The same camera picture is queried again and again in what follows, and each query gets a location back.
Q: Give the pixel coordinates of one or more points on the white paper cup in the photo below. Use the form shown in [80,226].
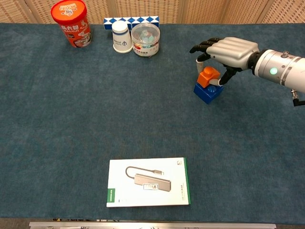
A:
[122,38]

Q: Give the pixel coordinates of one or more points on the blue building block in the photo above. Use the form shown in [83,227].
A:
[208,93]

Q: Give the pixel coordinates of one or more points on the aluminium rail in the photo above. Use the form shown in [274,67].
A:
[152,225]

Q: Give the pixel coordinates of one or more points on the red snack canister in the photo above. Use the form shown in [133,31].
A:
[72,25]

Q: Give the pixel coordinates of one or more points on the white USB hub box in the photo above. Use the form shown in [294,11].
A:
[147,182]

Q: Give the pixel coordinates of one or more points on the orange building block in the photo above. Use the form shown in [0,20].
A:
[207,76]

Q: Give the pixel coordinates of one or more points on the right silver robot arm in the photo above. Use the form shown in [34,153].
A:
[280,69]

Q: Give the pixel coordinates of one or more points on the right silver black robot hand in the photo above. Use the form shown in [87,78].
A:
[234,51]

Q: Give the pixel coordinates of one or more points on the beige wicker folding screen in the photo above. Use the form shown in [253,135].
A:
[152,10]

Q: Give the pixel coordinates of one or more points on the clear jar of clips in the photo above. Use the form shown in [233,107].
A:
[145,41]

